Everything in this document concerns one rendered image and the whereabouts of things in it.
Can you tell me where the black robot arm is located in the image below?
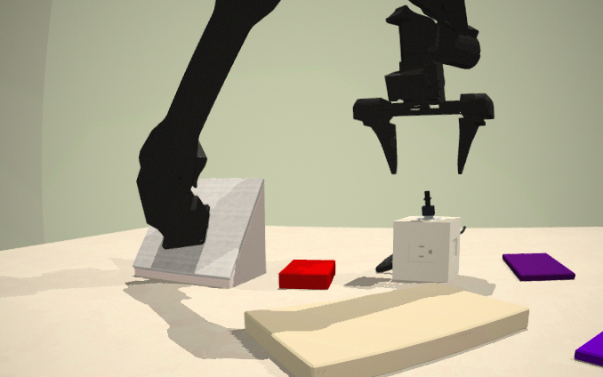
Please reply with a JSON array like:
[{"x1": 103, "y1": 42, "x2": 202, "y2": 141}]
[{"x1": 136, "y1": 0, "x2": 481, "y2": 249}]

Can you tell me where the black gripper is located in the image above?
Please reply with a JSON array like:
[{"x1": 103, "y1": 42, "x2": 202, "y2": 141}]
[{"x1": 353, "y1": 53, "x2": 494, "y2": 174}]

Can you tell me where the black and grey usb plug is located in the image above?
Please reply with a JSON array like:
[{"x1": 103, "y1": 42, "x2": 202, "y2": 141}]
[{"x1": 422, "y1": 191, "x2": 435, "y2": 219}]

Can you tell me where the red flat block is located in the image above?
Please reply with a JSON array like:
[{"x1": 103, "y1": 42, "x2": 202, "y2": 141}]
[{"x1": 279, "y1": 260, "x2": 335, "y2": 290}]

